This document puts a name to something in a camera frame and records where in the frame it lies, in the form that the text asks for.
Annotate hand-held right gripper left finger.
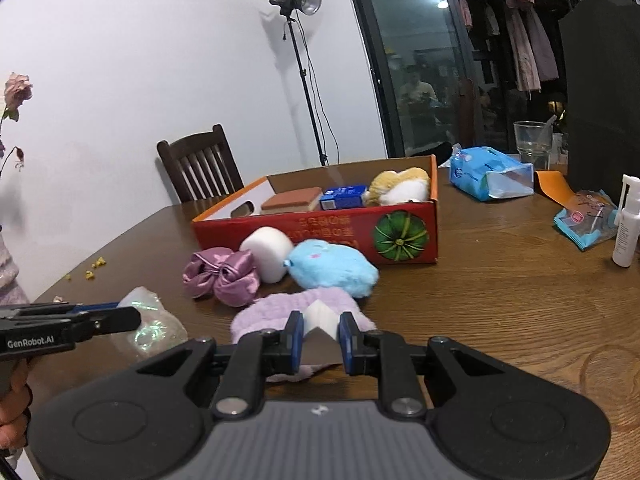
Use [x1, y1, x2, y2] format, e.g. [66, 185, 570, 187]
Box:
[107, 311, 304, 421]

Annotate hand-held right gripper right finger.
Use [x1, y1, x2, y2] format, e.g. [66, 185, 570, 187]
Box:
[339, 311, 541, 420]

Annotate white triangular foam piece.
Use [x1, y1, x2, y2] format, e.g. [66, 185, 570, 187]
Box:
[300, 300, 346, 366]

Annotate red cardboard box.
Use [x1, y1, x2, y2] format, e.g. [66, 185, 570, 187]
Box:
[191, 155, 441, 266]

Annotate red and yellow sponge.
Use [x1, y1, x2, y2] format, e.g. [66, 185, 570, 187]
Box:
[260, 186, 323, 213]

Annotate blue tissue packet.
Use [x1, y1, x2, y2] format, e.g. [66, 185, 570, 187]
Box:
[320, 185, 368, 211]

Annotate yellow and white plush toy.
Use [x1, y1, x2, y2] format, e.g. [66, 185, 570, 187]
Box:
[362, 167, 432, 207]

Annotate person's left hand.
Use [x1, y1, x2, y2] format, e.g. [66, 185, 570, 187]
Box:
[0, 360, 32, 458]

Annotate iridescent plastic bag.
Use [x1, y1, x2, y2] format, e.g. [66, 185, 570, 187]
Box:
[109, 286, 188, 361]

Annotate purple fluffy towel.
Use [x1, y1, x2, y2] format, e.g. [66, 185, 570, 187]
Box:
[230, 287, 377, 383]

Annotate yellow petal crumbs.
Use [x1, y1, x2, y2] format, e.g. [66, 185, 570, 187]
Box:
[67, 257, 108, 282]

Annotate pink glitter vase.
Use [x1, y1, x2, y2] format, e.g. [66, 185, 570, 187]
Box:
[0, 230, 31, 306]

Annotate blue plush toy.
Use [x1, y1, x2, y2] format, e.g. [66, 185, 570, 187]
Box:
[284, 239, 379, 301]

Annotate white round sponge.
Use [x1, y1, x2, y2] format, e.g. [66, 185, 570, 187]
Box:
[239, 226, 295, 283]

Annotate purple satin scrunchie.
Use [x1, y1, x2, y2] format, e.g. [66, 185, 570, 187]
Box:
[182, 248, 259, 307]

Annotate dark wooden chair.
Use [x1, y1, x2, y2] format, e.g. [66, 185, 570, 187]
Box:
[156, 124, 246, 205]

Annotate large blue wipes pack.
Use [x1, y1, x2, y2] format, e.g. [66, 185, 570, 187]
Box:
[448, 146, 536, 202]

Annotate dried pink rose bouquet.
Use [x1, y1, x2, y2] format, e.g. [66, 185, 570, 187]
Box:
[0, 72, 33, 171]

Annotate orange card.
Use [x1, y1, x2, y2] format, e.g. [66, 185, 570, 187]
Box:
[532, 170, 576, 208]

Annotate blue snack packet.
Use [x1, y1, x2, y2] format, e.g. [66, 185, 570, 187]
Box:
[553, 189, 621, 251]

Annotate clear glass cup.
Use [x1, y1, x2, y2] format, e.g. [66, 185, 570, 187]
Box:
[514, 121, 553, 170]

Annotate white spray bottle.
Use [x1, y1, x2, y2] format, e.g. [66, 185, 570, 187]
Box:
[612, 175, 640, 267]

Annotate sliding glass door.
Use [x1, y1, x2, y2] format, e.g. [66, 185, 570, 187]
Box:
[340, 0, 640, 161]

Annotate studio light on stand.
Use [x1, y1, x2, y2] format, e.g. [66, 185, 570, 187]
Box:
[267, 0, 331, 167]

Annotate hanging long pink coat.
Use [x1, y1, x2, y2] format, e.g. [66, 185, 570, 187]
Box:
[505, 7, 560, 93]

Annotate black foam board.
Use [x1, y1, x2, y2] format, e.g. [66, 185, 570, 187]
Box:
[557, 0, 640, 201]

